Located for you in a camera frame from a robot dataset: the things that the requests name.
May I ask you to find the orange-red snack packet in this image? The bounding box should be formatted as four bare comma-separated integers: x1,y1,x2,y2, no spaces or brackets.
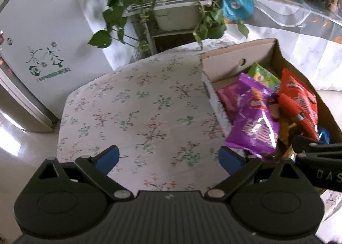
276,68,320,141

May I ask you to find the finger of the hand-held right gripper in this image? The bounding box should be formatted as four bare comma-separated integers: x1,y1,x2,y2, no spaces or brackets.
291,135,342,153
291,112,304,125

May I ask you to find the clear plastic table cover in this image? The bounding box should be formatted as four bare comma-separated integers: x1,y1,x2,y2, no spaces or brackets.
224,0,342,44

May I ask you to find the green snack packet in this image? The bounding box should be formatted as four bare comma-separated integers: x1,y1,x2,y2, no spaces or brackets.
247,62,282,92

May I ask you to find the blue round plastic object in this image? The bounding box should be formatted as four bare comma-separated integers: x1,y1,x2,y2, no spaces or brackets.
221,0,254,20

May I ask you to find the purple snack bag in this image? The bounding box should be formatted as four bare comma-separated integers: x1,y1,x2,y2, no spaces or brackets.
225,73,280,161

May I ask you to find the pink snack packet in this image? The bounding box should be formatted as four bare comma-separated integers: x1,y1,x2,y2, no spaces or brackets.
216,81,242,119

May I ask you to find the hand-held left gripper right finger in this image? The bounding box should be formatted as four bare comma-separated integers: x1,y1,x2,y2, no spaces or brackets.
205,146,308,202

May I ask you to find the cardboard box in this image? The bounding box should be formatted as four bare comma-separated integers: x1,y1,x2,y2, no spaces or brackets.
199,38,342,159

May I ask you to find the floral tablecloth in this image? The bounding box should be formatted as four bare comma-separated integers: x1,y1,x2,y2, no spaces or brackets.
57,38,342,220

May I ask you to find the white refrigerator with tree print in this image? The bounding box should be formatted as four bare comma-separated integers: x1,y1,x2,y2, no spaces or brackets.
0,0,118,132

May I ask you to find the white metal plant stand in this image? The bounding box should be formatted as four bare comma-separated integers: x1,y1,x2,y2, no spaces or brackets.
121,0,213,56

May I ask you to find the white rectangular planter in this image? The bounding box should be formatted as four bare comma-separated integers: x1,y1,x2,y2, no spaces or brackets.
153,3,202,31

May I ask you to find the dark blue snack bag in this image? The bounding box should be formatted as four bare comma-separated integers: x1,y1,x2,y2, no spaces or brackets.
317,125,331,145

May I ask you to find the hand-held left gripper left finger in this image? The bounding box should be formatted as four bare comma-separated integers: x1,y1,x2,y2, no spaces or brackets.
37,146,134,202

